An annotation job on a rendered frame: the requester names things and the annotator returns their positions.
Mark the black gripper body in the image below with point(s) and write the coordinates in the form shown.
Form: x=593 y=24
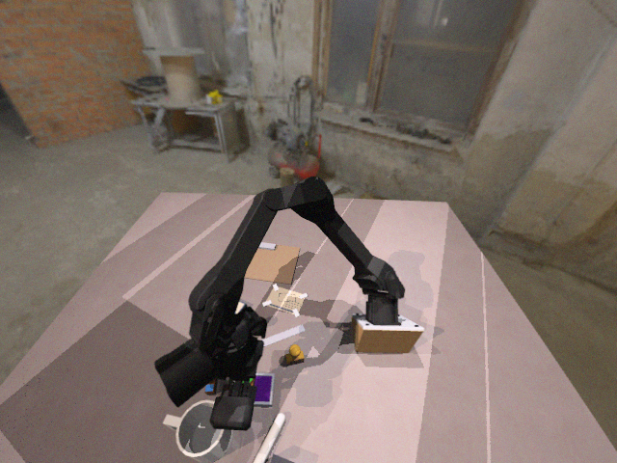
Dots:
x=235 y=411

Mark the tan clipboard with silver clip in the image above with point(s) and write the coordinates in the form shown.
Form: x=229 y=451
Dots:
x=273 y=263

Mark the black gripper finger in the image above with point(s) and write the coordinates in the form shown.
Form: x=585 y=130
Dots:
x=226 y=390
x=259 y=345

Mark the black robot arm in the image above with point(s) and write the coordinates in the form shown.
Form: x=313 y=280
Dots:
x=216 y=330

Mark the cream paper card taped down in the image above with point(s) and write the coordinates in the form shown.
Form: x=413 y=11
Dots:
x=285 y=300

